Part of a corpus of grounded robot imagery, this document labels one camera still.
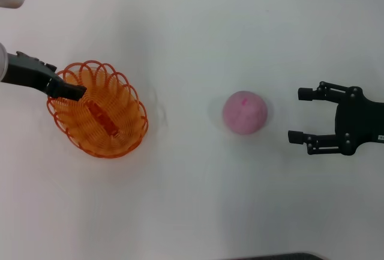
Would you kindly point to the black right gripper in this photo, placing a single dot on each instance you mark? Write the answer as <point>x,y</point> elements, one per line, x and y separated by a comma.
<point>357,122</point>

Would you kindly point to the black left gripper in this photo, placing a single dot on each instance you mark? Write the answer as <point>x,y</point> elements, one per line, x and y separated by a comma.
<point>27,72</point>

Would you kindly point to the orange plastic woven basket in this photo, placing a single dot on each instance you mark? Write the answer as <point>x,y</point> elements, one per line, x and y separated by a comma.
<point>102,122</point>

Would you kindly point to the pink peach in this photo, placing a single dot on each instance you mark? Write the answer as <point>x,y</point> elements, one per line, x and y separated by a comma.
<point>244,113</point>

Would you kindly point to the black robot torso edge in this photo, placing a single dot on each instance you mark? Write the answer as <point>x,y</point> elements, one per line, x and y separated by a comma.
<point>279,256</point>

